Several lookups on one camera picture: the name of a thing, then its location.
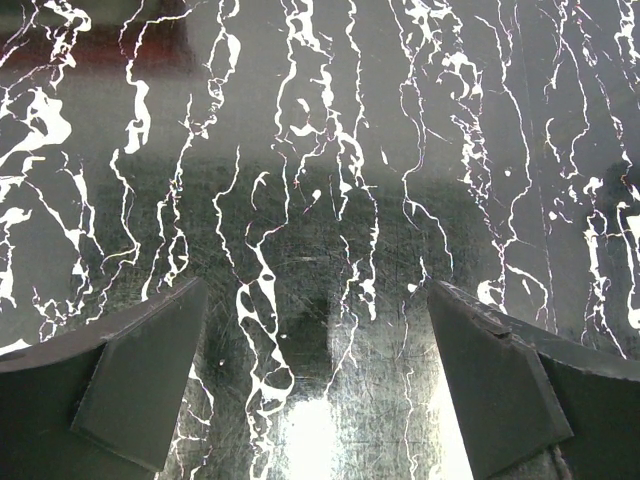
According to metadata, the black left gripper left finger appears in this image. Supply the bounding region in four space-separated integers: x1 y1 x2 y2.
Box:
1 278 208 479

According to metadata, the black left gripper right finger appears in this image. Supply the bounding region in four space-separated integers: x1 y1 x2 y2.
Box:
428 282 639 479

